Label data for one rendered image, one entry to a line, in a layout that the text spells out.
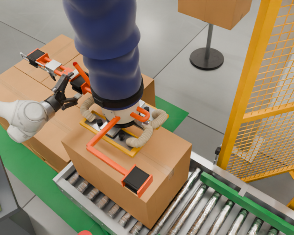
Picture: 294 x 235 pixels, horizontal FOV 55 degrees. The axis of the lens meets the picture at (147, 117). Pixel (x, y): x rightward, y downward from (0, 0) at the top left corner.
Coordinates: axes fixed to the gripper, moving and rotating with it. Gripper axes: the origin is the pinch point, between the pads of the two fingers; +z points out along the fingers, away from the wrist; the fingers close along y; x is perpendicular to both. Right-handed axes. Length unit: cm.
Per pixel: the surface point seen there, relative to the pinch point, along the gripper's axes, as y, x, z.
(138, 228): 70, 50, -26
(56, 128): 70, -46, -4
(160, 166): 29, 50, -3
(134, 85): -17.6, 37.0, -0.3
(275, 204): 65, 106, 29
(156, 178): 29, 52, -10
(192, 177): 69, 58, 20
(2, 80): 70, -128, 4
